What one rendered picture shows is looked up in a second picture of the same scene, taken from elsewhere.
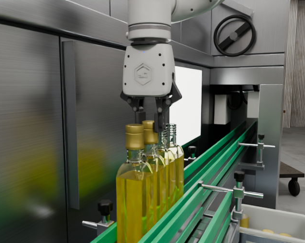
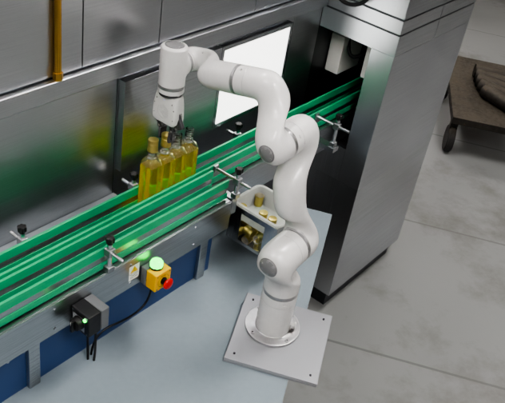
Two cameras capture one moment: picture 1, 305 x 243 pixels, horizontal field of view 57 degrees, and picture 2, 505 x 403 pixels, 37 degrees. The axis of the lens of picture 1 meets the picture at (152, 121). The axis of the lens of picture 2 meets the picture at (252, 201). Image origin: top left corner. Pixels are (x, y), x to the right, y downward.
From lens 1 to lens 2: 2.01 m
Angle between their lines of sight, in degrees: 29
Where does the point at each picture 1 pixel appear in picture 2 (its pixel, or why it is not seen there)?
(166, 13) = (179, 83)
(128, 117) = not seen: hidden behind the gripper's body
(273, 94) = (382, 65)
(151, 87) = (166, 120)
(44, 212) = (101, 170)
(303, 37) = not seen: outside the picture
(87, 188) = (127, 160)
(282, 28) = not seen: outside the picture
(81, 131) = (125, 129)
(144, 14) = (165, 83)
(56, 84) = (113, 103)
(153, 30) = (168, 93)
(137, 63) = (161, 104)
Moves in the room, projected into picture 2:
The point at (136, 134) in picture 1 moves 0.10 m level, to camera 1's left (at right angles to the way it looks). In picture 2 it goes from (153, 145) to (123, 137)
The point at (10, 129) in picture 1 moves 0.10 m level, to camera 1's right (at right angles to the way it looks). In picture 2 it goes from (87, 133) to (117, 141)
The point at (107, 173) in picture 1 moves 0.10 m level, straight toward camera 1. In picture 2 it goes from (142, 150) to (137, 165)
